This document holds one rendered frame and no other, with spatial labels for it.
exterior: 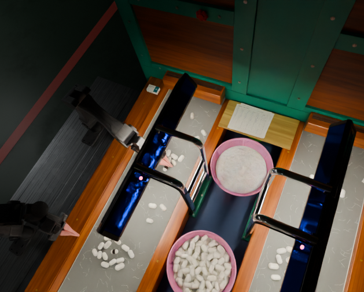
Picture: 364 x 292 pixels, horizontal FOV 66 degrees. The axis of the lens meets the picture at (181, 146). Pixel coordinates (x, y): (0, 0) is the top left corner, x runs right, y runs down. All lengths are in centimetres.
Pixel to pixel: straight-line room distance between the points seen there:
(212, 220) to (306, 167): 47
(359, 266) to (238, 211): 47
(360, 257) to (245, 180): 49
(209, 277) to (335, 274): 46
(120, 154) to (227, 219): 57
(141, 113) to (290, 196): 78
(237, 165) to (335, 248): 48
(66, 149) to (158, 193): 59
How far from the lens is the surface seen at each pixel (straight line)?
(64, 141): 163
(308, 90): 119
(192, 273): 119
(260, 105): 135
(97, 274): 129
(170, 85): 139
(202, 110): 139
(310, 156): 133
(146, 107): 143
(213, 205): 128
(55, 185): 155
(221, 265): 120
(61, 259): 134
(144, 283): 120
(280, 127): 132
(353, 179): 135
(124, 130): 116
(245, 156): 129
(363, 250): 127
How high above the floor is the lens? 193
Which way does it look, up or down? 64 degrees down
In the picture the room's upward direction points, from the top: 19 degrees counter-clockwise
